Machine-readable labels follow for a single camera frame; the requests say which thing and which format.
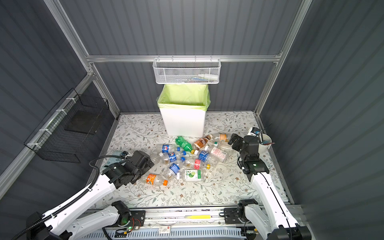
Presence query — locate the green bottle centre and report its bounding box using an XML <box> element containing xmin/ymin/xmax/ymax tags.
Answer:
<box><xmin>175</xmin><ymin>136</ymin><xmax>193</xmax><ymax>152</ymax></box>

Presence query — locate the blue label bottle right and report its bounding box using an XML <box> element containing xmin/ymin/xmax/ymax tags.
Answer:
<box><xmin>193</xmin><ymin>150</ymin><xmax>219</xmax><ymax>165</ymax></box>

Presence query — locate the red white label bottle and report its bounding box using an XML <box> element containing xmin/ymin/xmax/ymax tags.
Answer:
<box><xmin>204</xmin><ymin>146</ymin><xmax>229</xmax><ymax>163</ymax></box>

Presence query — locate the orange label bottle bottom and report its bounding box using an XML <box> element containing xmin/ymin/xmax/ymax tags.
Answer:
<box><xmin>143</xmin><ymin>174</ymin><xmax>169</xmax><ymax>187</ymax></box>

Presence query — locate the pepsi bottle middle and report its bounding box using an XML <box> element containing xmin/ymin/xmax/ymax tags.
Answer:
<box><xmin>152</xmin><ymin>151</ymin><xmax>187</xmax><ymax>164</ymax></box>

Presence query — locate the pepsi bottle upper left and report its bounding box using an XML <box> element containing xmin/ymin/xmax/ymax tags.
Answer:
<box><xmin>156</xmin><ymin>144</ymin><xmax>181</xmax><ymax>154</ymax></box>

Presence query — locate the orange label bottle top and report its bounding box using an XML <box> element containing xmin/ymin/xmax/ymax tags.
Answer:
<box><xmin>213</xmin><ymin>133</ymin><xmax>231</xmax><ymax>142</ymax></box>

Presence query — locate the white plastic trash bin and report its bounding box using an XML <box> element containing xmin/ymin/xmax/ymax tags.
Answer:
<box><xmin>160</xmin><ymin>106</ymin><xmax>206</xmax><ymax>137</ymax></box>

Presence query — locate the brown cola bottle centre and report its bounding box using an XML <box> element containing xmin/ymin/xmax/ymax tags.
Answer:
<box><xmin>193</xmin><ymin>134</ymin><xmax>213</xmax><ymax>151</ymax></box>

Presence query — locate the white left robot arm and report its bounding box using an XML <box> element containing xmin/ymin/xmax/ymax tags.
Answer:
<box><xmin>13</xmin><ymin>151</ymin><xmax>155</xmax><ymax>240</ymax></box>

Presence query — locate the lime label bottle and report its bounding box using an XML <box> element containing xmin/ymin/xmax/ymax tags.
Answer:
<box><xmin>177</xmin><ymin>170</ymin><xmax>206</xmax><ymax>182</ymax></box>

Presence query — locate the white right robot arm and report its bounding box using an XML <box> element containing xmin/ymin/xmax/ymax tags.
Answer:
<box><xmin>225</xmin><ymin>132</ymin><xmax>312</xmax><ymax>240</ymax></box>

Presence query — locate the white wire mesh basket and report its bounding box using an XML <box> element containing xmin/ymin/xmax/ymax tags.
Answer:
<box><xmin>153</xmin><ymin>59</ymin><xmax>222</xmax><ymax>85</ymax></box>

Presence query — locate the green bin liner bag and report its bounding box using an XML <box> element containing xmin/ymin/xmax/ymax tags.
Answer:
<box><xmin>157</xmin><ymin>84</ymin><xmax>211</xmax><ymax>111</ymax></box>

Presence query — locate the pepsi bottle lower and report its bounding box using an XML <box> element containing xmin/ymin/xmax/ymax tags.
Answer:
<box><xmin>164</xmin><ymin>163</ymin><xmax>184</xmax><ymax>180</ymax></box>

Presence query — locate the pink label bottle yellow cap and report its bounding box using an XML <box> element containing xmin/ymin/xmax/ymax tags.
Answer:
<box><xmin>184</xmin><ymin>158</ymin><xmax>211</xmax><ymax>170</ymax></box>

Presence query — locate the pepsi bottle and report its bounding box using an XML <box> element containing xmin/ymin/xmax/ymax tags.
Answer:
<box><xmin>156</xmin><ymin>144</ymin><xmax>181</xmax><ymax>154</ymax></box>
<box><xmin>164</xmin><ymin>163</ymin><xmax>184</xmax><ymax>180</ymax></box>
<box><xmin>152</xmin><ymin>151</ymin><xmax>187</xmax><ymax>164</ymax></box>

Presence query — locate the white cup with pens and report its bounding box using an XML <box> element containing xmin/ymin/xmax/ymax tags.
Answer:
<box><xmin>248</xmin><ymin>127</ymin><xmax>274</xmax><ymax>155</ymax></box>

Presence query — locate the clear bottle top right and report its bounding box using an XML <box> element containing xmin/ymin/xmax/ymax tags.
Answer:
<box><xmin>213</xmin><ymin>141</ymin><xmax>232</xmax><ymax>150</ymax></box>

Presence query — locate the black wire mesh basket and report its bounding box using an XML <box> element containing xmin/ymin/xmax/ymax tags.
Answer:
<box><xmin>24</xmin><ymin>89</ymin><xmax>110</xmax><ymax>164</ymax></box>

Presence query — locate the orange label bottle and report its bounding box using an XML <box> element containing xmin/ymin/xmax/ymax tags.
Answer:
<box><xmin>213</xmin><ymin>133</ymin><xmax>231</xmax><ymax>142</ymax></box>
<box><xmin>143</xmin><ymin>174</ymin><xmax>169</xmax><ymax>187</ymax></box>

